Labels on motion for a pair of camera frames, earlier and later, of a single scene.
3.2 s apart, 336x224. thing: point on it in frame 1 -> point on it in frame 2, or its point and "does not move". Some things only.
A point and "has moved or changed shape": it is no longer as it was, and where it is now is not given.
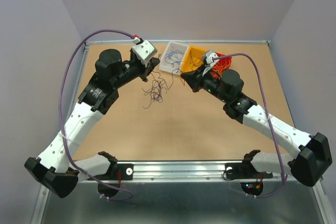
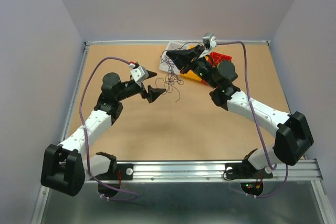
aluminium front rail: x=188 y=171 does not move
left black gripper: x=151 y=64 -> x=153 y=93
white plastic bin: x=171 y=60 does not move
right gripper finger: x=195 y=80 -> x=182 y=58
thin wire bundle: x=156 y=92 has moved or changed shape
